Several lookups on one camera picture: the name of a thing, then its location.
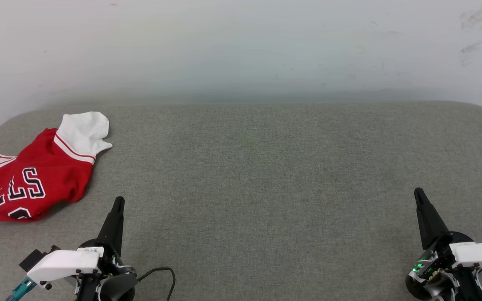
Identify thin black cable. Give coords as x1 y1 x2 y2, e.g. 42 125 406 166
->
136 267 177 301

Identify red and white basketball jersey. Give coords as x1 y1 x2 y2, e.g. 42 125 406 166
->
0 111 113 231

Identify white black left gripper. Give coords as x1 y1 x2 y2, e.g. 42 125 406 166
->
26 196 138 301

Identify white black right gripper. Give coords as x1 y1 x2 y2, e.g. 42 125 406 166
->
405 188 482 301

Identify teal cable connector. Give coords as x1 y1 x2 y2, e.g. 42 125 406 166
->
5 278 37 301

